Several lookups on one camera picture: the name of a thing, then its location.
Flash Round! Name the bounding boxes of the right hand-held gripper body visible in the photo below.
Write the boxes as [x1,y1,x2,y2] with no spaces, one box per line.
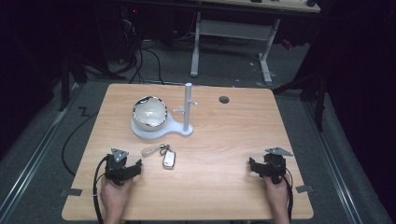
[262,147,294,185]

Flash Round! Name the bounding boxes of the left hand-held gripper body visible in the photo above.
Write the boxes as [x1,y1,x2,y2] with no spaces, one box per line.
[104,147,135,187]

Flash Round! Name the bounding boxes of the white key fob with keyring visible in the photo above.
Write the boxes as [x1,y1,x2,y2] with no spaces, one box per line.
[140,143,177,171]

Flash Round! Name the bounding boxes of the grey tape piece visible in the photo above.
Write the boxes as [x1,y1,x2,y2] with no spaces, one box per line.
[295,184,315,194]
[60,188,83,198]

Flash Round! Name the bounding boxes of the white bowl with silver rim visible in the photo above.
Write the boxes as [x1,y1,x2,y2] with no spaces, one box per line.
[132,95,169,132]

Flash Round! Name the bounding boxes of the black metal stand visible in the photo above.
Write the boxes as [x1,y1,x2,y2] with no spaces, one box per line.
[57,52,90,113]

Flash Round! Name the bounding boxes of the white-framed desk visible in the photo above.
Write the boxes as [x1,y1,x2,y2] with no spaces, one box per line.
[190,0,321,84]

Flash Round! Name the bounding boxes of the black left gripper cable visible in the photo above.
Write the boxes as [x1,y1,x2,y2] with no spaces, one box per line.
[92,155,110,224]

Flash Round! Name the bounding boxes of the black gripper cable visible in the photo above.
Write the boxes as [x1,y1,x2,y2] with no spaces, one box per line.
[281,173,295,224]
[92,155,110,224]

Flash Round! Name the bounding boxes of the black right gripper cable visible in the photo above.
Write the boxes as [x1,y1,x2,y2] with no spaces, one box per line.
[281,173,295,224]

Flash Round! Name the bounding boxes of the black floor cable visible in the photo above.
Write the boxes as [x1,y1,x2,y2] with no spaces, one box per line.
[61,105,101,177]

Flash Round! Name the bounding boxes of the metal floor rail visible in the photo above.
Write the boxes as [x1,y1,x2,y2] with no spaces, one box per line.
[0,83,82,217]
[303,99,363,224]

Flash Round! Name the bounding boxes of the bundle of black cables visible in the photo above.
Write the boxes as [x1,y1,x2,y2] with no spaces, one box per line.
[110,6,166,86]

